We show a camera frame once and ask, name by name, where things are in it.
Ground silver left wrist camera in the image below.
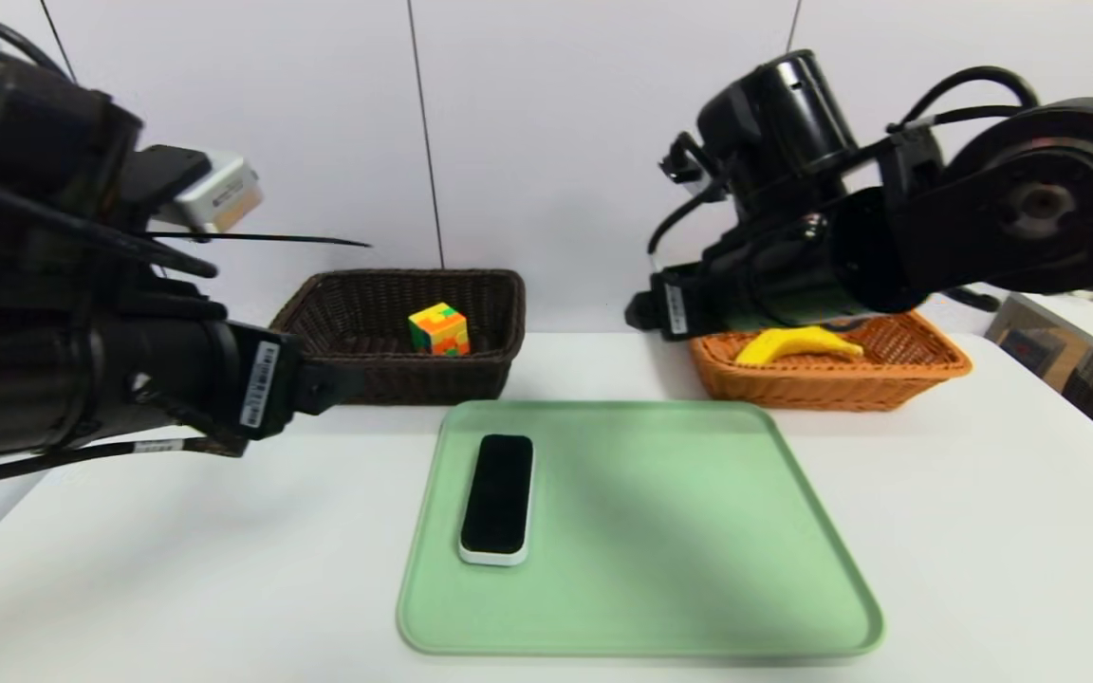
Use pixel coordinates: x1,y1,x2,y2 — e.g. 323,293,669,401
172,152,264,236

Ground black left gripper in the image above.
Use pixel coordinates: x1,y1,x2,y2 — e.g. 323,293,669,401
121,307,368,458

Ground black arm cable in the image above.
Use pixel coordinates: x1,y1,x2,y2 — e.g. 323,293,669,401
0,432,250,495
888,65,1041,134

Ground dark brown wicker basket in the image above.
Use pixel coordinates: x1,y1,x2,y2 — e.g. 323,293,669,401
268,268,527,407

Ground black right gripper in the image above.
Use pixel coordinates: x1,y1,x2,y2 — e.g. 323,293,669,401
623,228,843,342

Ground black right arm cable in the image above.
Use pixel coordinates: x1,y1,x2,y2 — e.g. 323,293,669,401
888,65,1041,134

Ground black zip tie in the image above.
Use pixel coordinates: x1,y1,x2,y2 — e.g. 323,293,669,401
143,231,372,250

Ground orange wicker basket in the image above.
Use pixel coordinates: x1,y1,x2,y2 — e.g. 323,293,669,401
689,308,974,412

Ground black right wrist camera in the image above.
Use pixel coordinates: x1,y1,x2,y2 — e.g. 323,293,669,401
695,49,859,225

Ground black and white board eraser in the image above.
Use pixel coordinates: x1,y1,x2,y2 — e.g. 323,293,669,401
457,434,535,567

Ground dark box under side table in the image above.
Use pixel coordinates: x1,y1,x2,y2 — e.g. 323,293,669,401
988,323,1069,380

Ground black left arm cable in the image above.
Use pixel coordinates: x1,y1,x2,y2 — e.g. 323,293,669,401
0,432,250,495

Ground yellow banana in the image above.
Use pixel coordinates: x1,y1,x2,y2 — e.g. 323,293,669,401
734,325,865,367

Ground black right camera cable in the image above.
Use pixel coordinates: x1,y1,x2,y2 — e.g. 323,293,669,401
647,133,733,259

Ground colourful puzzle cube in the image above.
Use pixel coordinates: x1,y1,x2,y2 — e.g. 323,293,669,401
408,302,472,359

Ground light green plastic tray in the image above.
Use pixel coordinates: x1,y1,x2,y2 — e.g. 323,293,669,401
397,399,886,658

